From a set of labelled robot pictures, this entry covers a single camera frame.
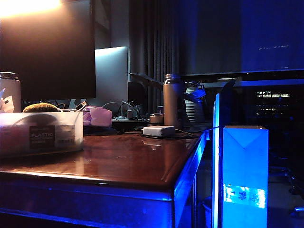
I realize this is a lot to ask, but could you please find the brown kiwi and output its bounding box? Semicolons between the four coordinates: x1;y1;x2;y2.
22;103;59;113

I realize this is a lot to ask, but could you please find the tall cardboard box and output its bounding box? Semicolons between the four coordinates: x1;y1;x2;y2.
222;125;269;228

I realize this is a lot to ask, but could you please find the translucent plastic box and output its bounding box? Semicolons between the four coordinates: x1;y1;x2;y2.
0;111;84;159

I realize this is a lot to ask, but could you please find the small copper tin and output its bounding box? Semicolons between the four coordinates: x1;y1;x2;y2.
149;113;164;124

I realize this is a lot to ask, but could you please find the white power adapter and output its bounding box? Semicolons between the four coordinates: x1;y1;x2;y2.
142;126;175;137

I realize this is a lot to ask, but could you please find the metal thermos bottle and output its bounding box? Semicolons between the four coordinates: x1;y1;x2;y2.
162;73;183;128

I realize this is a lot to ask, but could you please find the black power strip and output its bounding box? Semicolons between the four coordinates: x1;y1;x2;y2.
111;118;148;129

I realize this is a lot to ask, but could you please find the dark slanted desk lamp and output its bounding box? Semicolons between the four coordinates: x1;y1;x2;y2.
129;73;164;90

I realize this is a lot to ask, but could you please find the grey ribbed vase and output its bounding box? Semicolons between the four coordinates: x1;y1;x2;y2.
184;82;206;123

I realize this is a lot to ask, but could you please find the pink tissue pack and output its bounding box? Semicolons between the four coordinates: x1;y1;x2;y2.
82;106;113;127

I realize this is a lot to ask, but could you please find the brown wooden desk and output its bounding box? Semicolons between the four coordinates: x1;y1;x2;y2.
0;133;211;228

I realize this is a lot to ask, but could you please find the silver usb connector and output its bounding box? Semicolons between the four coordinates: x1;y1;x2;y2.
76;100;89;111

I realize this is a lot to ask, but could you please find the blue lit acrylic panel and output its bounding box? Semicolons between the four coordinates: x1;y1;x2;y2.
212;79;237;228

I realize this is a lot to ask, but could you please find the dark curtain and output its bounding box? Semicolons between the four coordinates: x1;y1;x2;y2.
129;0;183;114

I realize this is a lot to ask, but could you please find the large black monitor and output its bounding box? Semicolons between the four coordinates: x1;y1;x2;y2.
0;0;97;101

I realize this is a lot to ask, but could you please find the white tumbler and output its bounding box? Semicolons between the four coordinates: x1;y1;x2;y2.
0;72;21;113

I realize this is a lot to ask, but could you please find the thin black cable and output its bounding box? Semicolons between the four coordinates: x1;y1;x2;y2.
196;126;224;135

